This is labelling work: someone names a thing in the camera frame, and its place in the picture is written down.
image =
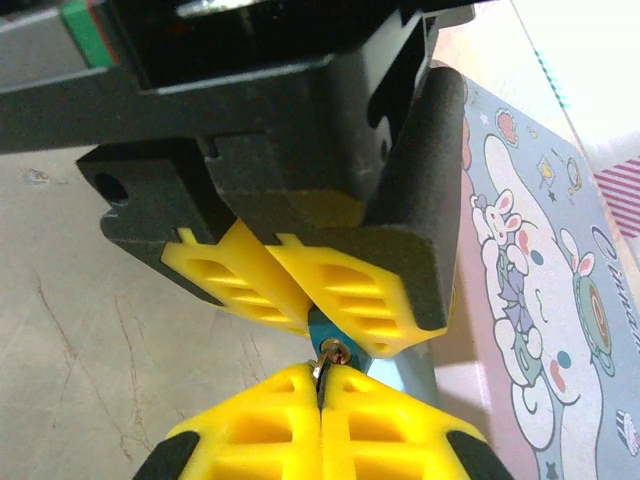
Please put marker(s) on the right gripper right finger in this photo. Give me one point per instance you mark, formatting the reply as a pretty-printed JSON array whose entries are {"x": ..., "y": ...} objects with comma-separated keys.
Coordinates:
[{"x": 400, "y": 440}]

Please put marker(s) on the small metal key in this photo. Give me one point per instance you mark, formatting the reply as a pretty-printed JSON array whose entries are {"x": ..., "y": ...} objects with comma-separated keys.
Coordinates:
[{"x": 331, "y": 350}]

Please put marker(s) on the cartoon bunny printed mat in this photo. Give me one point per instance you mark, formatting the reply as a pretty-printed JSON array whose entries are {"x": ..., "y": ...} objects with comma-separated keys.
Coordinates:
[{"x": 550, "y": 250}]

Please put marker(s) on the blue padlock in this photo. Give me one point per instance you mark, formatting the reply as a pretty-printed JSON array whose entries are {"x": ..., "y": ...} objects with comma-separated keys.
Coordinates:
[{"x": 324, "y": 330}]

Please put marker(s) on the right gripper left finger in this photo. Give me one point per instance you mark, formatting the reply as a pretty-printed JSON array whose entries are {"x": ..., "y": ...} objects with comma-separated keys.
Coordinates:
[{"x": 250, "y": 430}]

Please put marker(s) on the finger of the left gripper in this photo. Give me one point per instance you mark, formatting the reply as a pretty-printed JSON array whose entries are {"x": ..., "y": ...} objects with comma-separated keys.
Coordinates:
[
  {"x": 375, "y": 250},
  {"x": 165, "y": 200}
]

